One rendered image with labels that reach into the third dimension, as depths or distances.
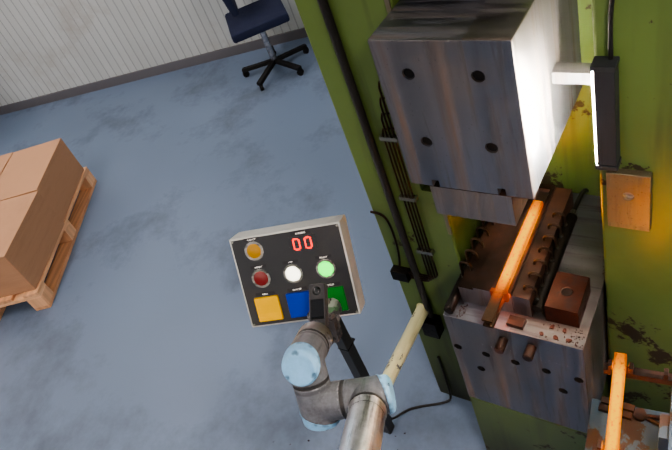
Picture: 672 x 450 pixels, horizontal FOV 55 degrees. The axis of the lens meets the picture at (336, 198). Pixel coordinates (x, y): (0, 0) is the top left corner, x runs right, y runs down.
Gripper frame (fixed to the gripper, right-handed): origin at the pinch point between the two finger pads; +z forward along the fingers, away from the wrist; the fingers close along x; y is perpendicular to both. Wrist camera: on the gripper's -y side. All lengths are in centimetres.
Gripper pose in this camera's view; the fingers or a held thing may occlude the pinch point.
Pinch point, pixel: (331, 298)
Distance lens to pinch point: 184.1
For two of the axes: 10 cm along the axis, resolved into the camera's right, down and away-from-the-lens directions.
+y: 2.2, 9.6, 1.9
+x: 9.5, -1.7, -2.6
